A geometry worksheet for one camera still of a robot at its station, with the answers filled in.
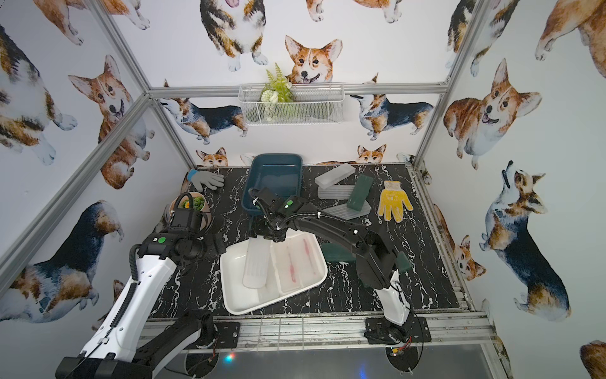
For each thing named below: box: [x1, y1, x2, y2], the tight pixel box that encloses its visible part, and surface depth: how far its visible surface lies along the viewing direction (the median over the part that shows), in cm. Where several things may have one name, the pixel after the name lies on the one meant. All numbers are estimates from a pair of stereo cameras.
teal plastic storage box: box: [241, 153, 303, 215], surface depth 120 cm
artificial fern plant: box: [260, 62, 295, 124], surface depth 86 cm
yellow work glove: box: [377, 180, 415, 223], surface depth 109 cm
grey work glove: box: [187, 168, 225, 192], surface depth 116 cm
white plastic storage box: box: [220, 228, 328, 316], surface depth 85 cm
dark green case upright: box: [346, 173, 375, 212], surface depth 106 cm
